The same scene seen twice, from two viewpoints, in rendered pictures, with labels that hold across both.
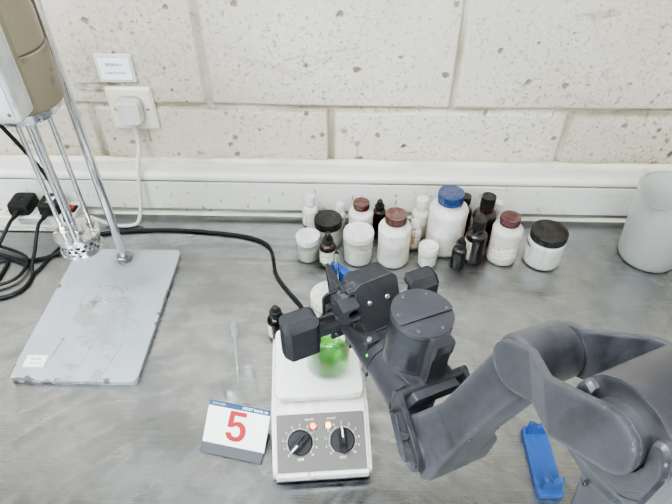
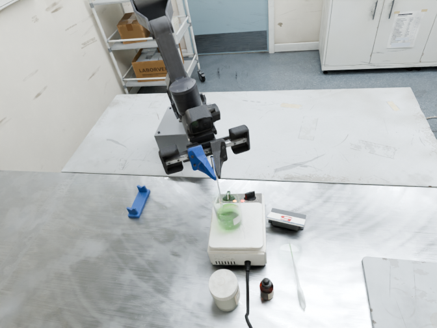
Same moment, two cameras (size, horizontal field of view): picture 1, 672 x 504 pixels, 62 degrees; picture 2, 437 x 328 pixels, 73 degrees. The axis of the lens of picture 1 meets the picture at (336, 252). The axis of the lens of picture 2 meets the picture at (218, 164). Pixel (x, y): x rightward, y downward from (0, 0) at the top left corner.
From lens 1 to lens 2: 0.86 m
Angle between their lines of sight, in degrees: 92
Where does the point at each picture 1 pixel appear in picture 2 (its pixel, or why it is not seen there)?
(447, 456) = not seen: hidden behind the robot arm
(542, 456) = (138, 202)
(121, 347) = (389, 286)
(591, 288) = (20, 316)
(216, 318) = (320, 316)
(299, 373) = (248, 215)
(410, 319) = (188, 81)
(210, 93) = not seen: outside the picture
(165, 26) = not seen: outside the picture
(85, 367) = (407, 270)
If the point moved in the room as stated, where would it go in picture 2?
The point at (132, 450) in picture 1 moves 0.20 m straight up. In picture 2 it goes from (344, 217) to (360, 162)
